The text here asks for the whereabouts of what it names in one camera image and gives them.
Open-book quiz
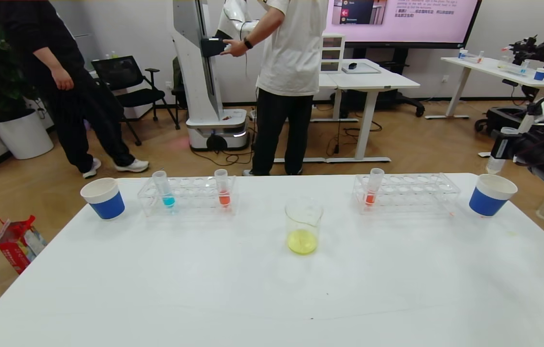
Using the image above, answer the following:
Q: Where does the person in black clothes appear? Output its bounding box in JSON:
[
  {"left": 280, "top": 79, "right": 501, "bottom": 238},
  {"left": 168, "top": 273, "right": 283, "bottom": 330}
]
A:
[{"left": 0, "top": 0, "right": 150, "bottom": 179}]

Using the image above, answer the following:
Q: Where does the large wall display screen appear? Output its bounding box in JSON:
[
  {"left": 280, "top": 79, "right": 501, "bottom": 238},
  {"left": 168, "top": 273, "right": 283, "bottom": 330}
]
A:
[{"left": 325, "top": 0, "right": 482, "bottom": 49}]

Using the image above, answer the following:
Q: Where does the blue white paper cup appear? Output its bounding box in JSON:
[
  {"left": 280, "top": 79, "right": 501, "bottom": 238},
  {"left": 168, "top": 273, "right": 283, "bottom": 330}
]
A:
[
  {"left": 80, "top": 177, "right": 125, "bottom": 221},
  {"left": 469, "top": 173, "right": 518, "bottom": 217}
]

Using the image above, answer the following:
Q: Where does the white plant pot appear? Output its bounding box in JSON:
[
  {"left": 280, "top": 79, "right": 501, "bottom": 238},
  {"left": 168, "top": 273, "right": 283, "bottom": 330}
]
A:
[{"left": 0, "top": 108, "right": 54, "bottom": 160}]

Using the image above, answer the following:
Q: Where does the white mobile robot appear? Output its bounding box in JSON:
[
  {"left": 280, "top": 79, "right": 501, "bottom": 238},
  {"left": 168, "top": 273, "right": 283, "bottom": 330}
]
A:
[{"left": 171, "top": 0, "right": 258, "bottom": 151}]

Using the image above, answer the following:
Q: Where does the yellow pigment test tube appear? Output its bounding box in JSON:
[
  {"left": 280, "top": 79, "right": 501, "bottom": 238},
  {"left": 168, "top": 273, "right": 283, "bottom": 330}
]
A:
[{"left": 487, "top": 127, "right": 518, "bottom": 175}]

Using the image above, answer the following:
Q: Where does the black office chair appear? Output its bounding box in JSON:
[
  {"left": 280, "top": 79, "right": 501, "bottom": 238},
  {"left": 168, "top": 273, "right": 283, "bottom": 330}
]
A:
[{"left": 91, "top": 55, "right": 181, "bottom": 146}]

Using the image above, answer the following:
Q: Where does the red gift bag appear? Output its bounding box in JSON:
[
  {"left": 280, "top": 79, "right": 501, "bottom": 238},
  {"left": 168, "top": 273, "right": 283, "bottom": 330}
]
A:
[{"left": 0, "top": 215, "right": 48, "bottom": 275}]

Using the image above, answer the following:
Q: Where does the clear plastic test tube rack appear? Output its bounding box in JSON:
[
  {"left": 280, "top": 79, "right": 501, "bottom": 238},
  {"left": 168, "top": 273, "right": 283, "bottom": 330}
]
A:
[
  {"left": 353, "top": 173, "right": 461, "bottom": 214},
  {"left": 137, "top": 175, "right": 239, "bottom": 217}
]

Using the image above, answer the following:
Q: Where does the clear glass beaker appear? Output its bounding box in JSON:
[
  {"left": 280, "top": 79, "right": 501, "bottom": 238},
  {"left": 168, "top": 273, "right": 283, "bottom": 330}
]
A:
[{"left": 285, "top": 197, "right": 325, "bottom": 256}]

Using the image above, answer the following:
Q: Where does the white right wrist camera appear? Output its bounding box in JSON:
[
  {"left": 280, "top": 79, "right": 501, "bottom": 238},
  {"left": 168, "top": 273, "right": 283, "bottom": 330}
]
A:
[{"left": 518, "top": 96, "right": 544, "bottom": 135}]

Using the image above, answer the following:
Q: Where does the black display stand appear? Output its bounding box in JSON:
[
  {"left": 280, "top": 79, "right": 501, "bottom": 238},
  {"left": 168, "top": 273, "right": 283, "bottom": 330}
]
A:
[{"left": 330, "top": 48, "right": 424, "bottom": 119}]

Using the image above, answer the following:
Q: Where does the person in white shirt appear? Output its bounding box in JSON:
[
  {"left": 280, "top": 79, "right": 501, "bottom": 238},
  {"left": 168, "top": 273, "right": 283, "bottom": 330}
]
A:
[{"left": 221, "top": 0, "right": 330, "bottom": 176}]

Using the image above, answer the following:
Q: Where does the blue pigment test tube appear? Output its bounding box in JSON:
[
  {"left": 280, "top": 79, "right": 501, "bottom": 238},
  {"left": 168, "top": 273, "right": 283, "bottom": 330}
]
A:
[{"left": 152, "top": 171, "right": 177, "bottom": 209}]

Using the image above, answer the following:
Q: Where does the red pigment test tube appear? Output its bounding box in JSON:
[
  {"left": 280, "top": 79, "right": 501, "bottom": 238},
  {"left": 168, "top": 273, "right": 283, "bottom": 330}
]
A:
[
  {"left": 214, "top": 169, "right": 231, "bottom": 208},
  {"left": 364, "top": 168, "right": 385, "bottom": 207}
]

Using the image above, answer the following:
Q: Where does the grey flat tray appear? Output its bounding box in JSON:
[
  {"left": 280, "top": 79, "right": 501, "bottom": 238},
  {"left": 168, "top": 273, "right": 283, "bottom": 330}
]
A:
[{"left": 341, "top": 63, "right": 381, "bottom": 75}]

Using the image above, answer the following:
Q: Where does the black mobile robot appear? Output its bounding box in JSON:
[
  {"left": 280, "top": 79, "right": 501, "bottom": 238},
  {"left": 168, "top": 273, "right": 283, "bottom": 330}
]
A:
[{"left": 476, "top": 17, "right": 544, "bottom": 145}]

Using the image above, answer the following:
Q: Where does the long white desk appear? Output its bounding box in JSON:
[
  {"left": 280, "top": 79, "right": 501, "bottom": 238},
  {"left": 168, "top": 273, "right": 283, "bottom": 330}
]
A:
[{"left": 424, "top": 56, "right": 544, "bottom": 159}]

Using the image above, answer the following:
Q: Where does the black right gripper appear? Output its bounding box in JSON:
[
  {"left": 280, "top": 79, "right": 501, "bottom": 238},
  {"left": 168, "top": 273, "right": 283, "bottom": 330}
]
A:
[{"left": 486, "top": 129, "right": 539, "bottom": 160}]

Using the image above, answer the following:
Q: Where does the white drawer organizer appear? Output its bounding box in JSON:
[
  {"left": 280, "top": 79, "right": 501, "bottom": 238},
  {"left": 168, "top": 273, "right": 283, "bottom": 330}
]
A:
[{"left": 321, "top": 33, "right": 346, "bottom": 74}]

